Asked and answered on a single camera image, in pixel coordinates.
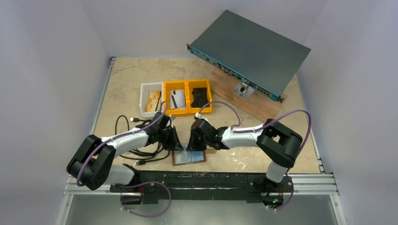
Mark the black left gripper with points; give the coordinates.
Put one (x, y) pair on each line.
(174, 144)

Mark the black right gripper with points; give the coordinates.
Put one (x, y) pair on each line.
(197, 136)

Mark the brown leather card holder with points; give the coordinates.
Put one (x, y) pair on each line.
(186, 157)

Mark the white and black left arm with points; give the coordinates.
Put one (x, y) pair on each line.
(92, 164)

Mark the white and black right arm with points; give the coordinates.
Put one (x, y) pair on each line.
(280, 143)

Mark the black cards stack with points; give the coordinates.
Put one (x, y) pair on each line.
(199, 97)

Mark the silver cards stack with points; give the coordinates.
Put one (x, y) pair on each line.
(177, 99)

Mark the gold cards stack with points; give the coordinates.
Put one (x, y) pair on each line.
(154, 100)

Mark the yellow bin left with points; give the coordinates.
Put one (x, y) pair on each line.
(174, 85)

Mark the yellow bin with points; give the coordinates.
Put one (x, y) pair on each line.
(190, 84)
(174, 85)

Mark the yellow bin right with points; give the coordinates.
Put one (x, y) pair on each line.
(190, 84)

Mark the wooden board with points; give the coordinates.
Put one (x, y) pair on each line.
(252, 102)

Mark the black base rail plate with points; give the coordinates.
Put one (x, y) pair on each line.
(153, 186)

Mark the metal bracket with knob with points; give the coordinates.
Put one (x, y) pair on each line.
(243, 90)

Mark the blue grey network switch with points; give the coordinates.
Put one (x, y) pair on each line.
(256, 56)

